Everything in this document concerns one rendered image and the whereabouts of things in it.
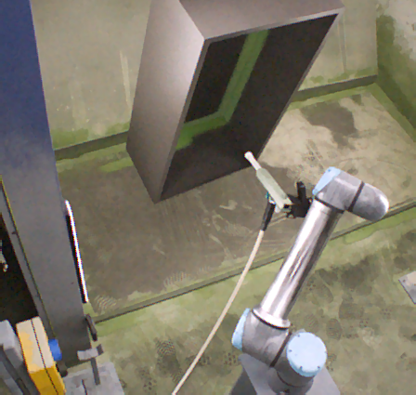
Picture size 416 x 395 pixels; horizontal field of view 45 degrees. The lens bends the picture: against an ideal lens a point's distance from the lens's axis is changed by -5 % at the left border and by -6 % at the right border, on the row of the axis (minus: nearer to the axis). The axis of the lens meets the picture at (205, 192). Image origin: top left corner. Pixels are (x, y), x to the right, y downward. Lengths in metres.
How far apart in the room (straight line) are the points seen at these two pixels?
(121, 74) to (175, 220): 0.96
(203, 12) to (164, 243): 1.62
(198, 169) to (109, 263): 0.72
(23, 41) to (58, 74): 2.10
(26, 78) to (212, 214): 2.12
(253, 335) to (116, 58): 2.01
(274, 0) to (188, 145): 1.21
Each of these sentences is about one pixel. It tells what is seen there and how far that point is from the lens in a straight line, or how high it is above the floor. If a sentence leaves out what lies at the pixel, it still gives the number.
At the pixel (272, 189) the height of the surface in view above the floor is 0.87.
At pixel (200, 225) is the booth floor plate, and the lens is 3.09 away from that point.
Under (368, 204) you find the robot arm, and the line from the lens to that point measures 1.80.
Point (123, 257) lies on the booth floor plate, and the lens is 2.96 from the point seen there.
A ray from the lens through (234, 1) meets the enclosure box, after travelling 1.82.
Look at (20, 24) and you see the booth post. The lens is 1.11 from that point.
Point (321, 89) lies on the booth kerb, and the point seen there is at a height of 0.13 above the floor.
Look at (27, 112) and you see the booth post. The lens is 1.26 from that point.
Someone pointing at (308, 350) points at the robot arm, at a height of 0.91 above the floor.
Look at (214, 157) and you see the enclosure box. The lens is 2.83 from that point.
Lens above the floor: 2.60
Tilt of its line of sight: 52 degrees down
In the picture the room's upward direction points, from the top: 10 degrees clockwise
